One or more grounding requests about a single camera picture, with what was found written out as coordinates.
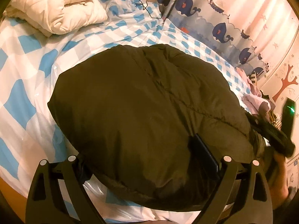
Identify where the black puffer jacket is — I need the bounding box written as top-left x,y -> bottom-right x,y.
48,45 -> 266,211

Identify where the pink clothes pile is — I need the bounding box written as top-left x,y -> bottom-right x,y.
236,68 -> 277,123

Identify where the person right hand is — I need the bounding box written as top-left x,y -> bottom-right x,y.
270,151 -> 289,210

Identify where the whale print curtain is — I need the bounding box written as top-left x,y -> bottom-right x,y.
156,0 -> 298,78

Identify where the blue white checkered bed cover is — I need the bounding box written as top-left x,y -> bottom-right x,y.
0,0 -> 255,224

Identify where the white quilted jacket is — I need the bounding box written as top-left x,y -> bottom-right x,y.
4,0 -> 107,37

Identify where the black charging cable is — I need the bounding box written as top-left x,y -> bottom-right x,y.
135,0 -> 164,20

